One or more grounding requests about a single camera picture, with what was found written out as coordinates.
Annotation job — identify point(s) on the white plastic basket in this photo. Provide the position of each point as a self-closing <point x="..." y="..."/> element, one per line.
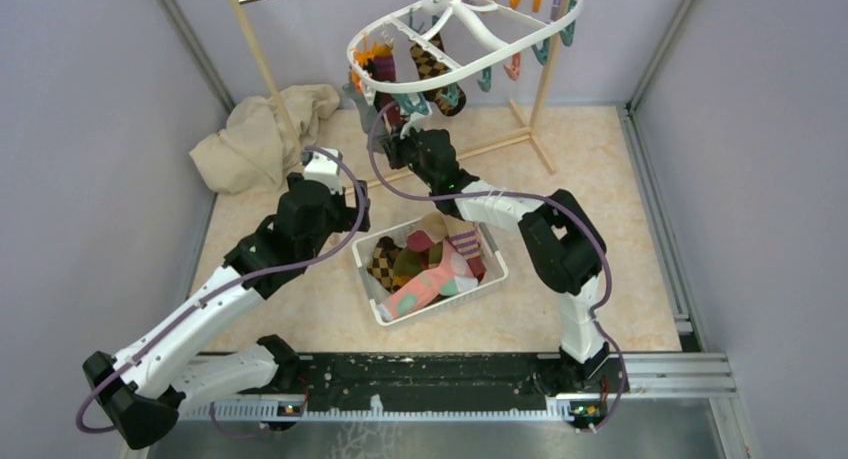
<point x="496" y="270"/>

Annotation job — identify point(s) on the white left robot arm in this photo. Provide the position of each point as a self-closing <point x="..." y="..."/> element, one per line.
<point x="142" y="390"/>

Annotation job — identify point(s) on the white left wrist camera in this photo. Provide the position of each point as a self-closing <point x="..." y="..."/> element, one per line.
<point x="321" y="168"/>

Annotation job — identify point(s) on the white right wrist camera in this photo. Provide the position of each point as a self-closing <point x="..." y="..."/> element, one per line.
<point x="415" y="108"/>

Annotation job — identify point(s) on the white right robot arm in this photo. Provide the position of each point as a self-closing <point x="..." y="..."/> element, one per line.
<point x="566" y="250"/>

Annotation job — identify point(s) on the pink sock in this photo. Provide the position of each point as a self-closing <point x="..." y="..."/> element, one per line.
<point x="452" y="277"/>

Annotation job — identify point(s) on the thin brown argyle sock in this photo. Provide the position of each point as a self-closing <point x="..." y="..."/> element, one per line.
<point x="449" y="100"/>

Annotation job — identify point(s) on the beige crumpled cloth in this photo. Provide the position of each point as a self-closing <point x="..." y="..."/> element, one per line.
<point x="255" y="150"/>

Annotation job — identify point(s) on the olive green orange sock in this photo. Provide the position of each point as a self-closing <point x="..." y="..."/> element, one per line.
<point x="408" y="264"/>

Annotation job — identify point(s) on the grey sock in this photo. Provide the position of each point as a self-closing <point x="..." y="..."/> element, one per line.
<point x="367" y="117"/>

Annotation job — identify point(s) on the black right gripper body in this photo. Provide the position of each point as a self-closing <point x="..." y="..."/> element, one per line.
<point x="404" y="153"/>

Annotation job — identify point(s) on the aluminium front rail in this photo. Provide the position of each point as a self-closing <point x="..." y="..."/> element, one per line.
<point x="650" y="376"/>

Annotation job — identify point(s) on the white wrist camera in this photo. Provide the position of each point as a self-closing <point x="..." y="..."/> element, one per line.
<point x="415" y="108"/>
<point x="321" y="168"/>

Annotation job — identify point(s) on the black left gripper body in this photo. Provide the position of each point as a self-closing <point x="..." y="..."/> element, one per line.
<point x="340" y="217"/>

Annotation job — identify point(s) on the white oval clip hanger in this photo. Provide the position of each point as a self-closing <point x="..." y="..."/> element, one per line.
<point x="476" y="39"/>

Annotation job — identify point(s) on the striped beige maroon sock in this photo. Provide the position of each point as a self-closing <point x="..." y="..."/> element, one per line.
<point x="463" y="236"/>

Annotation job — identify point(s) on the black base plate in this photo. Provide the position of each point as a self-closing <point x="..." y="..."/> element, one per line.
<point x="448" y="382"/>

